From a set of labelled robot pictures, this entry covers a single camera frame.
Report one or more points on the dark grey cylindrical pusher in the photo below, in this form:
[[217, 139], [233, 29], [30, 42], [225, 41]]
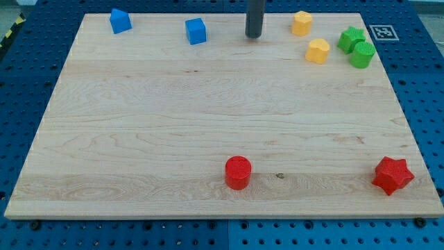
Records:
[[254, 18]]

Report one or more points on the yellow hexagon block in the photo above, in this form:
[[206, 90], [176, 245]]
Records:
[[301, 24]]

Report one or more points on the blue cube block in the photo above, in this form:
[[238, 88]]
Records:
[[196, 31]]

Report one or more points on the yellow heart block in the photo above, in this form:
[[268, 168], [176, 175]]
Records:
[[317, 51]]

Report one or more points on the green star block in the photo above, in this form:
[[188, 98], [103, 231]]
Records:
[[349, 38]]

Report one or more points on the green cylinder block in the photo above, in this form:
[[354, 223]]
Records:
[[362, 55]]

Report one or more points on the white fiducial marker tag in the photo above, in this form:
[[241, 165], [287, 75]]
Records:
[[383, 32]]

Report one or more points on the wooden board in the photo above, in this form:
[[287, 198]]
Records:
[[140, 125]]

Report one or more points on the blue triangular prism block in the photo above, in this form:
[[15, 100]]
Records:
[[120, 21]]

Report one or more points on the red cylinder block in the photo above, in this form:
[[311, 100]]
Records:
[[238, 170]]

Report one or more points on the red star block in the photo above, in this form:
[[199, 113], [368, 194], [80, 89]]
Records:
[[392, 175]]

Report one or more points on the yellow black hazard tape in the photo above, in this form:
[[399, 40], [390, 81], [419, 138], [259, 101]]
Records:
[[12, 33]]

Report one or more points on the black bolt right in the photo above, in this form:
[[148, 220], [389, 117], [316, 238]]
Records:
[[420, 222]]

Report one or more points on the black bolt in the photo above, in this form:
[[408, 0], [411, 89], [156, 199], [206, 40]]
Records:
[[35, 225], [420, 222]]

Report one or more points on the black bolt left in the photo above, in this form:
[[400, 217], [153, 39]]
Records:
[[35, 225]]

